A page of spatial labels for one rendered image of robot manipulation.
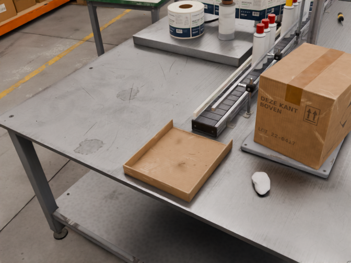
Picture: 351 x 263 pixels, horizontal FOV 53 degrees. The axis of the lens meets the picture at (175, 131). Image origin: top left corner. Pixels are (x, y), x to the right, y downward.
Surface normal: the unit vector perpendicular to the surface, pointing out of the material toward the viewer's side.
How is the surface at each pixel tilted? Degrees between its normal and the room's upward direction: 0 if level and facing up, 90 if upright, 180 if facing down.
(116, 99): 0
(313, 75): 0
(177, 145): 0
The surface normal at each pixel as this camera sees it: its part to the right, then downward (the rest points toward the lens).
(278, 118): -0.68, 0.48
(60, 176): -0.06, -0.79
